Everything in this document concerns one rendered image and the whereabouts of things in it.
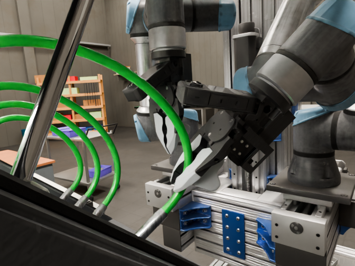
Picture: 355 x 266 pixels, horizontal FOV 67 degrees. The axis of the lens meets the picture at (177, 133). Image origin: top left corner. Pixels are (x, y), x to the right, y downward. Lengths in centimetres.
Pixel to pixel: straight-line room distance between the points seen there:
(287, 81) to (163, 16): 27
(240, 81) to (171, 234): 74
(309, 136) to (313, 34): 49
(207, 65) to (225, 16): 776
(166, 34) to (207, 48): 794
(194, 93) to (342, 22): 22
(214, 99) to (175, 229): 79
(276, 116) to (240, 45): 64
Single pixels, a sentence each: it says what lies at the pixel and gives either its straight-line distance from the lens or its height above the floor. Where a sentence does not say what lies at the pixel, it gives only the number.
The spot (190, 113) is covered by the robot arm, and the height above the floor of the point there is 125.
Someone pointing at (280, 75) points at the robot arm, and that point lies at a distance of 40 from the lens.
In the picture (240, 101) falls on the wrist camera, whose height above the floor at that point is 133.
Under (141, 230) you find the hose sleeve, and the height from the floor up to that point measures 114.
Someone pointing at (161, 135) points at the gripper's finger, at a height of 125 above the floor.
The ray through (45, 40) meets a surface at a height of 142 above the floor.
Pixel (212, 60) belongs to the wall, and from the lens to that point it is 837.
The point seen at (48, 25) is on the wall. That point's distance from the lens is 1040.
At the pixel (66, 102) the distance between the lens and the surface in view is 54.
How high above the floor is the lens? 135
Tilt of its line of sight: 9 degrees down
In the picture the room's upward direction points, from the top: 4 degrees counter-clockwise
